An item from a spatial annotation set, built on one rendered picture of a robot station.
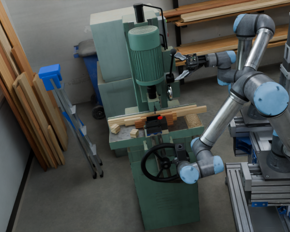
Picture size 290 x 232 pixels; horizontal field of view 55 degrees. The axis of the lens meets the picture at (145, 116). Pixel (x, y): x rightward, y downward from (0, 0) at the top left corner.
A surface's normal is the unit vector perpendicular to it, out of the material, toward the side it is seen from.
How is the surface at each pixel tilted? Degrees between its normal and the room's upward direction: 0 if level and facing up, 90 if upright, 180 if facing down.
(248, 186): 90
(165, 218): 90
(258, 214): 0
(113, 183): 0
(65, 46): 90
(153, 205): 90
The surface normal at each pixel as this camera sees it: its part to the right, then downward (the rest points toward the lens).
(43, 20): 0.15, 0.51
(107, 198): -0.14, -0.84
